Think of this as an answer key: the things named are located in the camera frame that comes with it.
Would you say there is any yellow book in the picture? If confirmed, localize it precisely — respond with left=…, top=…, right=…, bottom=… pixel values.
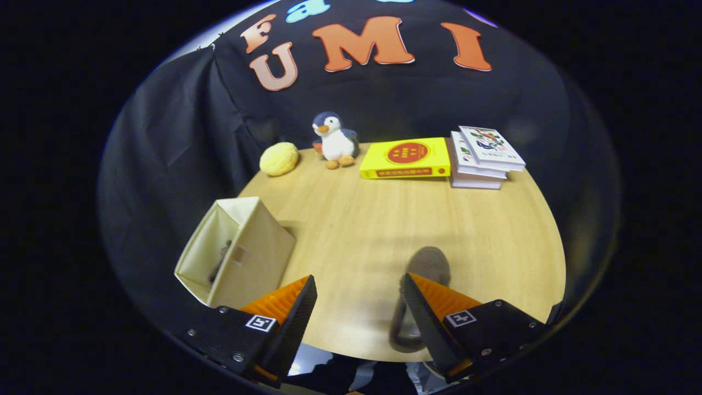
left=360, top=137, right=451, bottom=180

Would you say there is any penguin plush toy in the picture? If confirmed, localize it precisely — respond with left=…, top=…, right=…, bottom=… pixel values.
left=312, top=111, right=360, bottom=170

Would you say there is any yellow round plush ball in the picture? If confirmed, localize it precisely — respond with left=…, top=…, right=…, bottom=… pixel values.
left=259, top=142, right=300, bottom=177

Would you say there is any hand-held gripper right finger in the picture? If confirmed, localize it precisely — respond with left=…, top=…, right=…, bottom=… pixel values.
left=403, top=273, right=549, bottom=385

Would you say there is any white illustrated book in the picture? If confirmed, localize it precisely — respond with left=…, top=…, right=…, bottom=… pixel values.
left=451, top=131, right=508, bottom=179
left=458, top=126, right=527, bottom=172

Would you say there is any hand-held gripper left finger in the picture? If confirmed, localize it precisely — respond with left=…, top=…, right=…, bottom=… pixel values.
left=184, top=274, right=318, bottom=389

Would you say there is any cream fabric storage box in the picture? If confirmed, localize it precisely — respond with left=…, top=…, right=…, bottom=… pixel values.
left=174, top=196, right=297, bottom=309

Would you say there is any person's dark clothing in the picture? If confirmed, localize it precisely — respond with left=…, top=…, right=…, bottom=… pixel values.
left=285, top=354, right=426, bottom=395

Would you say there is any black backdrop cloth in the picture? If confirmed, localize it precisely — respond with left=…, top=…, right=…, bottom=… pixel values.
left=99, top=0, right=620, bottom=341

